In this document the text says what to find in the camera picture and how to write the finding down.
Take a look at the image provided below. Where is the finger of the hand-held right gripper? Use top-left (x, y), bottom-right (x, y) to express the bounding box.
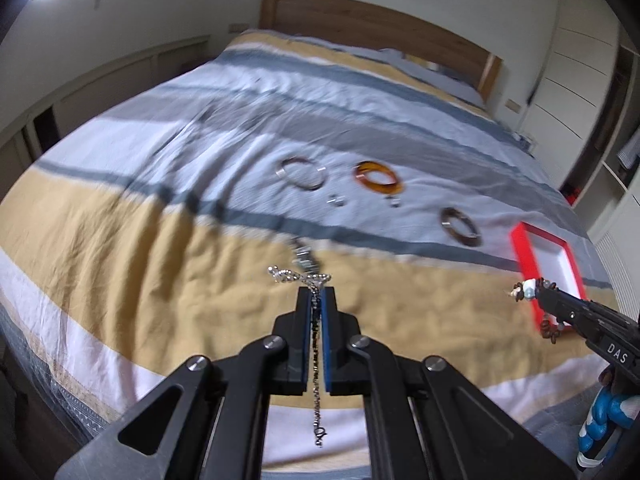
top-left (536, 280), bottom-right (593, 333)

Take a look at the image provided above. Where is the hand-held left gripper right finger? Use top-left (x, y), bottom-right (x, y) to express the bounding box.
top-left (323, 286), bottom-right (577, 480)

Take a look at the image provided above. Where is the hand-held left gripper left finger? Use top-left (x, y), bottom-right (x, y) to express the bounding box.
top-left (55, 286), bottom-right (314, 480)

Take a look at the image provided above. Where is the brown beaded bracelet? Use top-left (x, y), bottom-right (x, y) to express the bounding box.
top-left (507, 277), bottom-right (567, 348)

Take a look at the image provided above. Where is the silver chain bracelet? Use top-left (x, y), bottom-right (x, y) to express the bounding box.
top-left (267, 237), bottom-right (334, 448)

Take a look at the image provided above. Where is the red jewellery box tray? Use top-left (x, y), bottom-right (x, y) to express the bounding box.
top-left (509, 221), bottom-right (589, 335)

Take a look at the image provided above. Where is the dark brown bangle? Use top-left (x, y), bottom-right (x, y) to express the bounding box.
top-left (439, 206), bottom-right (485, 249)

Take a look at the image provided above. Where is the amber bangle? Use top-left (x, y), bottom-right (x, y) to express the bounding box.
top-left (353, 160), bottom-right (405, 197)

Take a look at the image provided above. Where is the thin silver bangle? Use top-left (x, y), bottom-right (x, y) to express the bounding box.
top-left (276, 157), bottom-right (329, 192)

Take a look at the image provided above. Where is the person's right hand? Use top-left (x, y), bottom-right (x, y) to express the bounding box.
top-left (576, 360), bottom-right (640, 472)

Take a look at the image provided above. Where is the striped hanging shirt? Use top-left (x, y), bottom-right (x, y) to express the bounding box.
top-left (617, 132), bottom-right (640, 172)

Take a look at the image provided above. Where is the striped duvet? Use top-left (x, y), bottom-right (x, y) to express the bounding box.
top-left (0, 29), bottom-right (623, 480)

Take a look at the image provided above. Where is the white wardrobe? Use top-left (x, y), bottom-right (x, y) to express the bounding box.
top-left (520, 0), bottom-right (640, 266)

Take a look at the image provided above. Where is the grey pillow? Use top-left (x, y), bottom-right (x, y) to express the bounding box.
top-left (379, 48), bottom-right (487, 107)

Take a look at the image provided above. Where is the wooden headboard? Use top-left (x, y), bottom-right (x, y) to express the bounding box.
top-left (258, 0), bottom-right (504, 107)

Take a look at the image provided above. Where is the low white wall cabinet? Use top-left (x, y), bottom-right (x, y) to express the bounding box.
top-left (0, 35), bottom-right (211, 188)

